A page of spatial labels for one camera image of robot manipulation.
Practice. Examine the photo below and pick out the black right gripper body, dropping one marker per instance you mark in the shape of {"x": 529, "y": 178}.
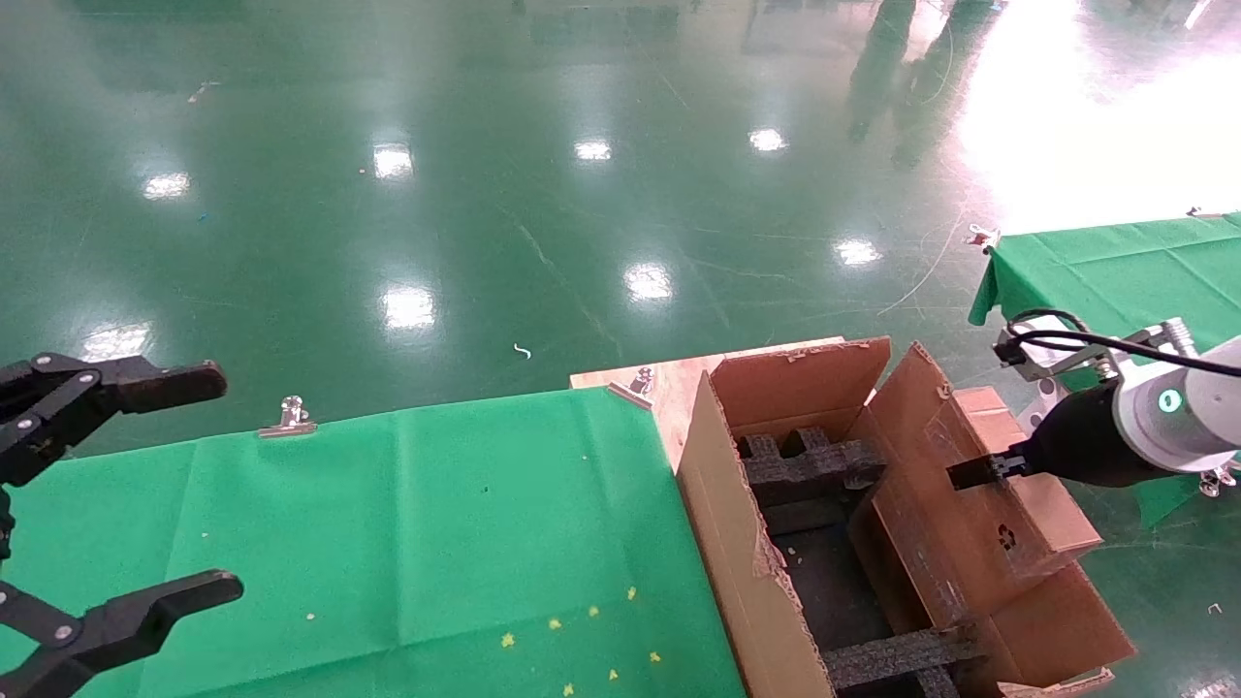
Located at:
{"x": 1086, "y": 441}

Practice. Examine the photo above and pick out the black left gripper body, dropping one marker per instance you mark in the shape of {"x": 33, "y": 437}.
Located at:
{"x": 5, "y": 528}

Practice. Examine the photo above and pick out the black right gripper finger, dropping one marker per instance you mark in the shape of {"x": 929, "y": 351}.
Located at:
{"x": 979, "y": 473}

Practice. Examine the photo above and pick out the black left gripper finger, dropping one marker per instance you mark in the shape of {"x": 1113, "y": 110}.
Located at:
{"x": 145, "y": 611}
{"x": 165, "y": 386}

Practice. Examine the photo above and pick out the small brown cardboard box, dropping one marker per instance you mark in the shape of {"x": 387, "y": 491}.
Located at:
{"x": 979, "y": 553}

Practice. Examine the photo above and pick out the black foam carton base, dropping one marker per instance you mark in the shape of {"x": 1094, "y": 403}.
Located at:
{"x": 824, "y": 591}

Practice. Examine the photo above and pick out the large open cardboard carton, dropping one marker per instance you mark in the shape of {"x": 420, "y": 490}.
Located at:
{"x": 737, "y": 543}

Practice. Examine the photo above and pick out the white table leg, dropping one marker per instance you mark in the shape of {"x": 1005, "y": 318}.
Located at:
{"x": 1045, "y": 399}

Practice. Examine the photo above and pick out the silver binder clip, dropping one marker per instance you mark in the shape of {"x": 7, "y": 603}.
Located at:
{"x": 983, "y": 238}
{"x": 630, "y": 393}
{"x": 1220, "y": 480}
{"x": 288, "y": 420}

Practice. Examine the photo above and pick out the green tablecloth with crumbs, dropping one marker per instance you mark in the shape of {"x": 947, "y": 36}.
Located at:
{"x": 1115, "y": 271}

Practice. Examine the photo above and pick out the cross-shaped black foam insert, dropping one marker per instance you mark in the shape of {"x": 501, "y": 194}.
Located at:
{"x": 805, "y": 470}

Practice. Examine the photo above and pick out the straight black foam insert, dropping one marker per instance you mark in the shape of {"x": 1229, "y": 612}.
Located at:
{"x": 892, "y": 659}

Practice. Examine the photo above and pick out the large green tablecloth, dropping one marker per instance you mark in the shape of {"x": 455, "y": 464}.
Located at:
{"x": 339, "y": 523}

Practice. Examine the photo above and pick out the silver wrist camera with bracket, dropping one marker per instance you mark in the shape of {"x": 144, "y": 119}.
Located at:
{"x": 1037, "y": 354}

